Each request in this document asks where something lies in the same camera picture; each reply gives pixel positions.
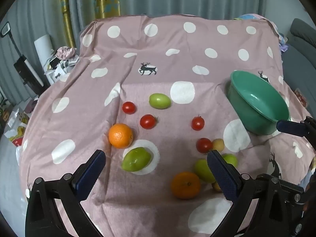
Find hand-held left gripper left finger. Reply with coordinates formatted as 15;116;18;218
25;150;106;237

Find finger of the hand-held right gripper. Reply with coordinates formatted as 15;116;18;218
278;178;316;237
276;117;316;151

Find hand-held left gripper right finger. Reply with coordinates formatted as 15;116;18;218
207;150;290;237

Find green jujube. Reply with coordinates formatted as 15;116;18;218
222;153;239;168
149;93;172;110
193;159;217;184
121;147;152;172

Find orange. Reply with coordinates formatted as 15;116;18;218
171;171;201;200
108;123;134;150

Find green plastic basin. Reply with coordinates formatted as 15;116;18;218
227;70;291;136

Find red tomato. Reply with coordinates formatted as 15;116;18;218
122;101;136;115
140;114;158;130
192;115;205;131
196;138;213;154

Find grey sofa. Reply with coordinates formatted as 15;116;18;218
281;18;316;115

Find cardboard boxes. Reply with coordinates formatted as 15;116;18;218
0;98;34;153

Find pastel clothes pile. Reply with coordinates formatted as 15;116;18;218
234;13;289;53

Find black upright appliance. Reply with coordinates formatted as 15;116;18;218
13;54;48;97

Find pile of clothes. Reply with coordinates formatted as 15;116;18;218
43;46;80;82

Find pink polka dot blanket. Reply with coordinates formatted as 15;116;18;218
16;13;316;237

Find white paper roll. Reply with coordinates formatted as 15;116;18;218
34;35;54;63

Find gold curtain trim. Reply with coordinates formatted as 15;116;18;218
60;0;76;49

